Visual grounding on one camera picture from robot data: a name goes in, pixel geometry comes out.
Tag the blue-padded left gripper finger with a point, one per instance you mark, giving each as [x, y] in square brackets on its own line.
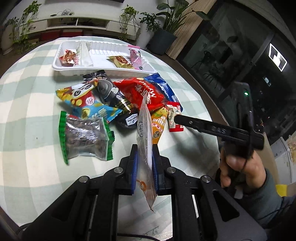
[128, 179]

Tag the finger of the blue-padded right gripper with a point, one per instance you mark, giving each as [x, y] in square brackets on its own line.
[159, 167]

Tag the clear long snack packet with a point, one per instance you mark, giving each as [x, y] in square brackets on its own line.
[145, 176]

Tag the blue snack bag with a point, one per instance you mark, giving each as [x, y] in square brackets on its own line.
[157, 81]

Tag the green-edged clear nut bag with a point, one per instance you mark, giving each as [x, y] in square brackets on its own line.
[90, 137]

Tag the red snack bag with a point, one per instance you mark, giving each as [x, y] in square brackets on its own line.
[134, 89]

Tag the black snack bag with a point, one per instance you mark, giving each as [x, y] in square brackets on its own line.
[111, 95]

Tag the panda chips bag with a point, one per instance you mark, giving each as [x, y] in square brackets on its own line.
[84, 103]

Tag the pink snack packet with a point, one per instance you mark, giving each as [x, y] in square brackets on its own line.
[135, 57]

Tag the gold snack packet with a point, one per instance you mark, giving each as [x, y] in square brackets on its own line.
[120, 62]

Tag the white snack packet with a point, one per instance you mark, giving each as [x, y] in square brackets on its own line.
[82, 57]

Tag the red gold candy packet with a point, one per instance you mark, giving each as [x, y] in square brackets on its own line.
[69, 59]

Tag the orange snack packet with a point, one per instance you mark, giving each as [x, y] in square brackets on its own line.
[159, 117]

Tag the grey sleeve forearm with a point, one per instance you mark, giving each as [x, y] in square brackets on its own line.
[268, 208]

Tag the person's right hand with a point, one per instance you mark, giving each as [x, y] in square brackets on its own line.
[252, 168]

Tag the green checkered tablecloth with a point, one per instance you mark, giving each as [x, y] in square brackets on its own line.
[33, 172]

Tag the large dark potted plant right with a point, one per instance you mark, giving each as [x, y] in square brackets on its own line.
[166, 22]

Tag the white plastic tray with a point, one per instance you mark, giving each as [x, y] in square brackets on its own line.
[99, 52]

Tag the white TV cabinet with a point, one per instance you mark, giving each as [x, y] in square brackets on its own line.
[107, 26]

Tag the small vine plant right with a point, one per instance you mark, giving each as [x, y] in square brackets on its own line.
[128, 22]

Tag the white potted plant left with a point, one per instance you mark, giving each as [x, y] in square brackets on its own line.
[20, 27]

